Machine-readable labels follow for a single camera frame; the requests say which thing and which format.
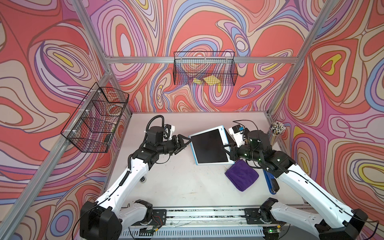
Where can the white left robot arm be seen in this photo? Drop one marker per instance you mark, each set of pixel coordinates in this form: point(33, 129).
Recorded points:
point(105, 219)

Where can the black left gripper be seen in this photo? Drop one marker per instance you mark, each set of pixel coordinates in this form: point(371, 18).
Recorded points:
point(178, 145)

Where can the blue white drawing tablet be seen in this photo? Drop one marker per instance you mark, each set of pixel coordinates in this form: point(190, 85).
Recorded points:
point(208, 146)

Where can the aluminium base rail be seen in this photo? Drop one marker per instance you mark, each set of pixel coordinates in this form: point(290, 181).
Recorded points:
point(205, 222)

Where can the blue black tape roll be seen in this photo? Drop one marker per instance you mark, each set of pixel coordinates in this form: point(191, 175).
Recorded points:
point(272, 183)

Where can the black wire basket left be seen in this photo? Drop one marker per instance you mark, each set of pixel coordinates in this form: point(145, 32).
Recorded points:
point(91, 128)

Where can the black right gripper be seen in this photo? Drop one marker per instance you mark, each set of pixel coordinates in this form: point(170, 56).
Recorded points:
point(233, 152)

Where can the black wire basket back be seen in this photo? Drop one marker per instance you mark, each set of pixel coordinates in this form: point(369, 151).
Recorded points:
point(200, 64)

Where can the cup of coloured pencils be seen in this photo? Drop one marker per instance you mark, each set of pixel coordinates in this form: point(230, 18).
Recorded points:
point(276, 129)

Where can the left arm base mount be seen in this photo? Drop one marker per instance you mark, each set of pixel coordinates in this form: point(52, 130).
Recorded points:
point(142, 213)

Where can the black wire basket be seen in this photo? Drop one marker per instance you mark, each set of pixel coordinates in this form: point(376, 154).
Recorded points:
point(91, 128)
point(200, 64)

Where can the purple microfiber cloth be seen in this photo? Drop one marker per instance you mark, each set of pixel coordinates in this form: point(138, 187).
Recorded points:
point(241, 175)

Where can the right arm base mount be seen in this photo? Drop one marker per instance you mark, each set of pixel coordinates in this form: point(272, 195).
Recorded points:
point(262, 215)

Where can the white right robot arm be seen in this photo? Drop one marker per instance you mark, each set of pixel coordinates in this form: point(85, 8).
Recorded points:
point(333, 219)

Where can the yellow cloth in basket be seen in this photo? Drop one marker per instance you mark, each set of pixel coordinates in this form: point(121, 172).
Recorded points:
point(210, 81)

